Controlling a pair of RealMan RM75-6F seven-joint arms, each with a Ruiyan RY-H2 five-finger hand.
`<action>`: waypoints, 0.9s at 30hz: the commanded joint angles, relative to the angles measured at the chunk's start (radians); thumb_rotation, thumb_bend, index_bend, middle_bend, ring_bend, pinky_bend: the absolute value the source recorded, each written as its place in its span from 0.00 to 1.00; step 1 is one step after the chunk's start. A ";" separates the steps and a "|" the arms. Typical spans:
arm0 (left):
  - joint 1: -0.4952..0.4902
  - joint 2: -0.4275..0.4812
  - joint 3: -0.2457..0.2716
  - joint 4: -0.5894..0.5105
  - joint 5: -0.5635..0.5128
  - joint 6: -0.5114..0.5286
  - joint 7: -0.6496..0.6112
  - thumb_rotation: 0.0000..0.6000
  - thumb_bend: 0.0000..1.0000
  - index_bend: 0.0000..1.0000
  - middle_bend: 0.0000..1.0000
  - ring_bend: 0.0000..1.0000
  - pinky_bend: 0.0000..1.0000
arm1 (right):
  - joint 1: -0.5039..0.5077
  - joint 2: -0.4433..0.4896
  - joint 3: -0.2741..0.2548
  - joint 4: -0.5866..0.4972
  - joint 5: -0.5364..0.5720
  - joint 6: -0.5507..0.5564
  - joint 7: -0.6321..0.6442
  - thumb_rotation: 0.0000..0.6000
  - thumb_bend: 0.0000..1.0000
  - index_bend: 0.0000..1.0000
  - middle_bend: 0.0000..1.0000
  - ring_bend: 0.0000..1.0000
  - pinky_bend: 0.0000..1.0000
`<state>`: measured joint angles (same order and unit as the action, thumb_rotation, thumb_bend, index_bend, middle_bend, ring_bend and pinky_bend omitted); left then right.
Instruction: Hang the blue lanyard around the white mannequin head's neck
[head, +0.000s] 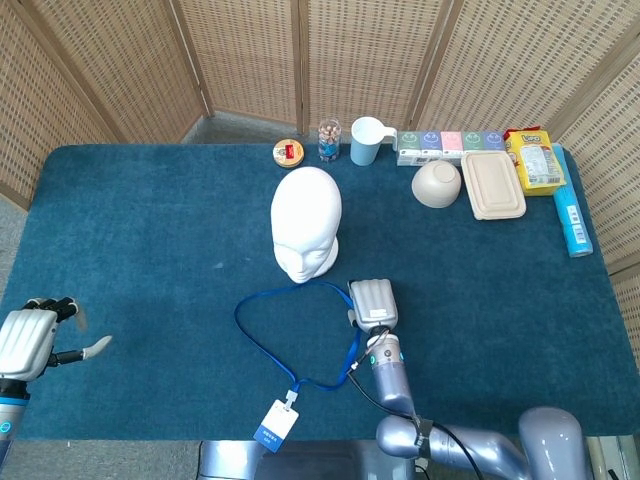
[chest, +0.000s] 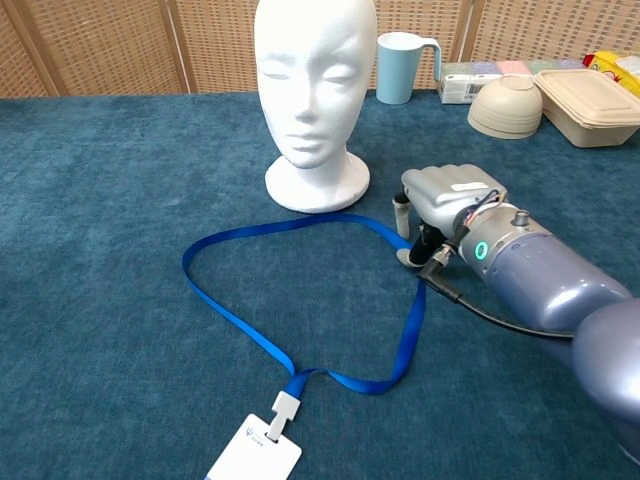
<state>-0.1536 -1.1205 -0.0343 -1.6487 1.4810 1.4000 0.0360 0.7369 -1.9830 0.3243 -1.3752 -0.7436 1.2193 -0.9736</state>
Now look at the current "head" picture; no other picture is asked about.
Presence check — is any bamboo folding screen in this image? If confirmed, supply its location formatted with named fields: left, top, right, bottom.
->
left=0, top=0, right=640, bottom=371

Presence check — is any blue lanyard strap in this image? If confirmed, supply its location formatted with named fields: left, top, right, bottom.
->
left=233, top=281, right=362, bottom=392

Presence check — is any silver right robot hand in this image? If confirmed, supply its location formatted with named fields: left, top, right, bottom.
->
left=347, top=278, right=401, bottom=335

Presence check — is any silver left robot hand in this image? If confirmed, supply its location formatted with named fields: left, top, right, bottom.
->
left=0, top=296, right=114, bottom=384

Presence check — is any teal table cloth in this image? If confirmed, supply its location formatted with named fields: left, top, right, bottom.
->
left=0, top=143, right=629, bottom=444

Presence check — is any beige bowl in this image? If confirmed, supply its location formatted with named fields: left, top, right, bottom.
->
left=411, top=159, right=462, bottom=208

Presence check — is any yellow snack package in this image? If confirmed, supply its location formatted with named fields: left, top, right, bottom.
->
left=502, top=125, right=568, bottom=197

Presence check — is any white foam mannequin head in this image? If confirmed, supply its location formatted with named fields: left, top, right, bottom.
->
left=270, top=166, right=344, bottom=285

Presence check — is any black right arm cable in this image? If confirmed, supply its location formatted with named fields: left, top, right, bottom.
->
left=347, top=362, right=485, bottom=480

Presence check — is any light blue mug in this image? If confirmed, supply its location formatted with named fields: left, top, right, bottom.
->
left=349, top=116, right=398, bottom=166

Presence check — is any white ID badge card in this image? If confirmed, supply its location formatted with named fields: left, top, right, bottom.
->
left=252, top=389, right=301, bottom=455

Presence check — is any beige lidded lunch box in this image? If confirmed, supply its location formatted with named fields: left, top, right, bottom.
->
left=460, top=151, right=528, bottom=221

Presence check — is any pink tissue pack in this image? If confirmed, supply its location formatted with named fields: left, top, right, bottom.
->
left=440, top=131, right=465, bottom=166

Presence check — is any clear jar of candies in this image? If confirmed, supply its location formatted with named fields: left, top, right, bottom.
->
left=318, top=117, right=343, bottom=164

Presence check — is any round orange tin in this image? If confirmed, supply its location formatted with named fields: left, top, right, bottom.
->
left=272, top=138, right=305, bottom=170

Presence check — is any blue roll of bags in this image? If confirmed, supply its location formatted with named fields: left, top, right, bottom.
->
left=551, top=143, right=594, bottom=259

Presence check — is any grey-blue robot torso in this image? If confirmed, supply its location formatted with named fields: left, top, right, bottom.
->
left=197, top=439, right=381, bottom=480

